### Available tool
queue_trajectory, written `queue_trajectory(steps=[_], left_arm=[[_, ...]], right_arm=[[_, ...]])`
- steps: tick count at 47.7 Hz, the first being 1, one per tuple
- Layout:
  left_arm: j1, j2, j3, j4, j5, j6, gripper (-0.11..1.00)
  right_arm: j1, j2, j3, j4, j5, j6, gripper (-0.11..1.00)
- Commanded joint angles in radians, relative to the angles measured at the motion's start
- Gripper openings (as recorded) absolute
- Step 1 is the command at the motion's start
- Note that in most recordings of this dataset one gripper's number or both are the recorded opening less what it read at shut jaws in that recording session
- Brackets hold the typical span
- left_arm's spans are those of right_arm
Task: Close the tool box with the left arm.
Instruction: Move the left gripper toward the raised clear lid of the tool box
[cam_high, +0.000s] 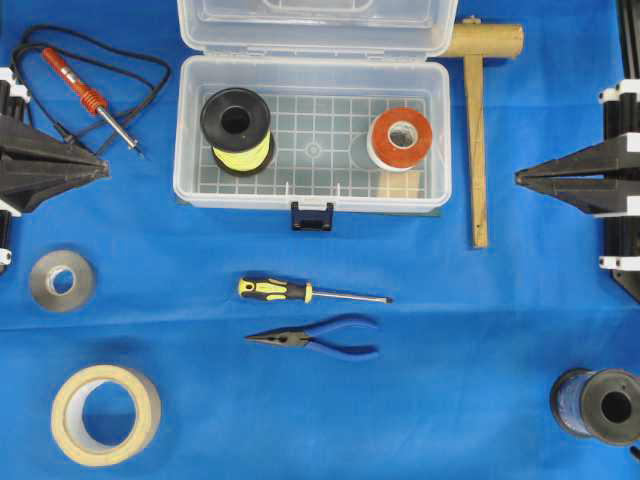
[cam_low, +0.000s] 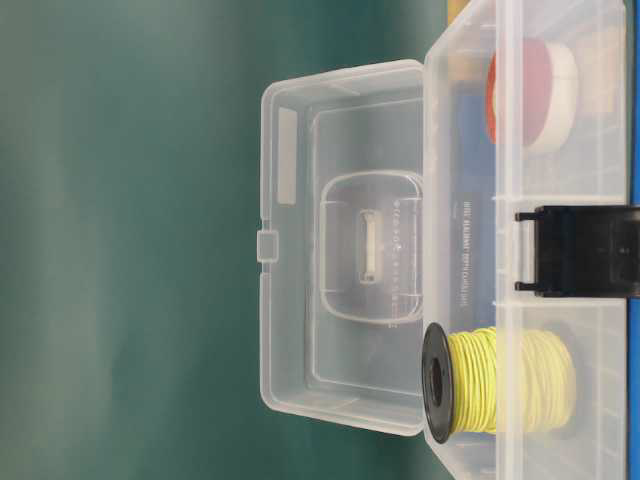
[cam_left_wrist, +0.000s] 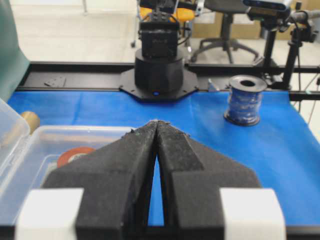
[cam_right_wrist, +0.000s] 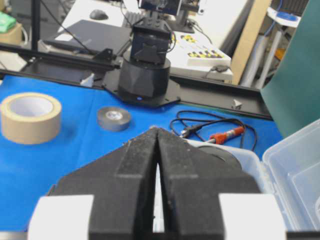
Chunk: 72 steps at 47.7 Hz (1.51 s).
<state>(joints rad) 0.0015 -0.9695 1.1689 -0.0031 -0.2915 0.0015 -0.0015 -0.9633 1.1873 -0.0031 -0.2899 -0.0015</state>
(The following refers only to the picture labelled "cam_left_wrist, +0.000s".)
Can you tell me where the blue table mat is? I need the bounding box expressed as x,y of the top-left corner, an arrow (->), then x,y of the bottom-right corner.
8,91 -> 320,226

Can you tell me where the wooden tool handle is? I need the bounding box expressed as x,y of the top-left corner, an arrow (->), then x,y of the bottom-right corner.
20,111 -> 40,135

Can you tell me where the orange chair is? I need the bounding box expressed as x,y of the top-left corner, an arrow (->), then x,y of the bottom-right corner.
138,6 -> 195,25

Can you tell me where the green curtain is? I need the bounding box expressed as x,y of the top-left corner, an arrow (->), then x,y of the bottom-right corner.
0,0 -> 30,102

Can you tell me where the clear plastic tool box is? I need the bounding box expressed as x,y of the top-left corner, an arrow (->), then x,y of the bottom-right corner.
0,100 -> 131,226

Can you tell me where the blue grey depth camera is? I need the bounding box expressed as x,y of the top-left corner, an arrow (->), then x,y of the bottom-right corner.
242,0 -> 293,22

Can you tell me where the red tape roll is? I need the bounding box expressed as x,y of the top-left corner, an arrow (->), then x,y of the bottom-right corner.
56,146 -> 95,168

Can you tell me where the cardboard box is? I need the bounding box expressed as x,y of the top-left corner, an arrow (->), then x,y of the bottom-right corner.
192,10 -> 261,40

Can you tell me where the black office chair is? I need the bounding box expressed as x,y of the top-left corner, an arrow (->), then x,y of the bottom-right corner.
190,0 -> 259,64

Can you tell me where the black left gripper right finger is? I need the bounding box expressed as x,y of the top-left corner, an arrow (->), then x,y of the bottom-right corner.
155,120 -> 287,240

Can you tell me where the black aluminium frame rail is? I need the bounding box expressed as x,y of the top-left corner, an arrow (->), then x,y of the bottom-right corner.
17,62 -> 320,102

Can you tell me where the blue wire spool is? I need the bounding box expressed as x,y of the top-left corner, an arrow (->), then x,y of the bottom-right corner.
223,74 -> 267,127

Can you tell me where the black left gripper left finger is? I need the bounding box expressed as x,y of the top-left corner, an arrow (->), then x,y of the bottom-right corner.
15,120 -> 159,240

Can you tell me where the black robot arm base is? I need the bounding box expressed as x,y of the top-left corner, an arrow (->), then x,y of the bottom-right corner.
119,0 -> 204,101

